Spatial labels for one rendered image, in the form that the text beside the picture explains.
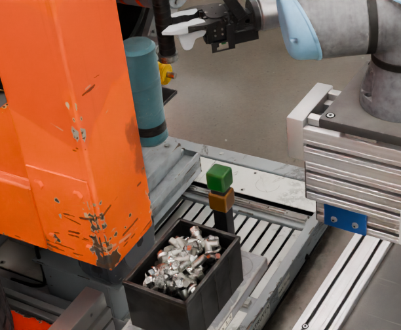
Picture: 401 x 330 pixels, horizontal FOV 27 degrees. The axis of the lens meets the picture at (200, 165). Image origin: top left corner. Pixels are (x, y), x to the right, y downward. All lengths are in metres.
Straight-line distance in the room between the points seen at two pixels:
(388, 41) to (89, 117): 0.51
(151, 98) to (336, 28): 0.71
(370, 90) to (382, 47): 0.11
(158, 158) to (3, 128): 0.90
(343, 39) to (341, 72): 1.87
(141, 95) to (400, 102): 0.72
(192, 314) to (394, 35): 0.59
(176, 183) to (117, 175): 0.89
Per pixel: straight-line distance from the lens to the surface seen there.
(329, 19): 1.31
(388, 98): 1.40
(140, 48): 1.87
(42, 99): 1.42
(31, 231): 1.68
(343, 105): 1.45
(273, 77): 3.17
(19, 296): 1.98
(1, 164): 1.65
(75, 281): 2.08
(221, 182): 1.57
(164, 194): 2.36
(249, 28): 1.80
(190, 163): 2.46
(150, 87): 1.90
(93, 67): 1.40
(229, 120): 2.93
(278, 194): 2.45
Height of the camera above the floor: 1.59
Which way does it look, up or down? 36 degrees down
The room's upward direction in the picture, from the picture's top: 7 degrees counter-clockwise
